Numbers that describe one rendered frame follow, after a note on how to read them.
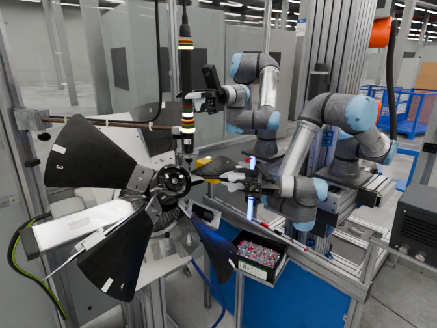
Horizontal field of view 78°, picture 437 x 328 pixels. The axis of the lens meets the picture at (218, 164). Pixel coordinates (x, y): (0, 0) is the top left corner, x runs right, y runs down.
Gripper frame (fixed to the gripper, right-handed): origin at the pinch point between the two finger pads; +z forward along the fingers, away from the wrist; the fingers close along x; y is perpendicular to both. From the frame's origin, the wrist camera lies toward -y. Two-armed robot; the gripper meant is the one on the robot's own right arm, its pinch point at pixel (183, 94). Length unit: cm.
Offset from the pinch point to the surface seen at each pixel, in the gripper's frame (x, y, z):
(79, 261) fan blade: -5, 35, 41
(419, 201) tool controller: -66, 25, -22
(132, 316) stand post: 34, 113, 8
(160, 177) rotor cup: -1.5, 24.1, 12.4
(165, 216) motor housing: 3.9, 42.4, 7.1
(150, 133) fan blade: 16.5, 15.2, 0.9
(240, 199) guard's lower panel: 51, 104, -120
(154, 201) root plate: -0.9, 31.3, 15.1
